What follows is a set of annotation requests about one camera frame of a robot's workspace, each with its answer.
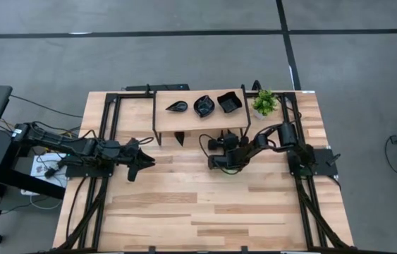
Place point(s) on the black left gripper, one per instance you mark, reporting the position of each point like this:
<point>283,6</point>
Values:
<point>127,153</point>

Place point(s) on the wooden shelf with black legs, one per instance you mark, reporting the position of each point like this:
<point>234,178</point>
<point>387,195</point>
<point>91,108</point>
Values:
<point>184,121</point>

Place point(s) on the black clamp bracket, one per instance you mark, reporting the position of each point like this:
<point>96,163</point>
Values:
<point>152,249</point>
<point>244,249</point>

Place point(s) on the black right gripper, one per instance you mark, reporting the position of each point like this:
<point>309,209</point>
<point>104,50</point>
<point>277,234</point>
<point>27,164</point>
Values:
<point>231,143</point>

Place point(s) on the green plant in white pot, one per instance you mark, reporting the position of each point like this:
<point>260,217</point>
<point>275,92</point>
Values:
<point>265,102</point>

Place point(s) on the black leaf-shaped mini plate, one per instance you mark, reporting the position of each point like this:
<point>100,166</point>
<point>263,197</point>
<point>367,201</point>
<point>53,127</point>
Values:
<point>204,106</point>

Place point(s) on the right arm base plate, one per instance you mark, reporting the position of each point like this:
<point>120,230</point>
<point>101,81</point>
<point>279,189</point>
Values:
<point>328,166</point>

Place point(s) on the black square wavy mini plate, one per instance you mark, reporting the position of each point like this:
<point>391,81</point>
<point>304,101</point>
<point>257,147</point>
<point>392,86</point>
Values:
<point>230,102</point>

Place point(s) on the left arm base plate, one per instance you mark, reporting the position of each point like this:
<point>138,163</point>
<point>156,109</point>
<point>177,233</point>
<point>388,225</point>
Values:
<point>78,173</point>

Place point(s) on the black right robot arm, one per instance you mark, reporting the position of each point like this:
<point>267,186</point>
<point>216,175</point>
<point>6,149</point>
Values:
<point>286,135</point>

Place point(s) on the black metal rig frame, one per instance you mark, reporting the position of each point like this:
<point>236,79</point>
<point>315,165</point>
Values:
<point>110,97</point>

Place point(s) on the black teardrop mini plate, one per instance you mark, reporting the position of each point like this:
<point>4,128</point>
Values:
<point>180,137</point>
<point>178,106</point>

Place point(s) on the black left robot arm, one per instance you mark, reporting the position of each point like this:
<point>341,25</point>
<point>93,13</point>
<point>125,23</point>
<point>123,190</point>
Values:
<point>71,143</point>

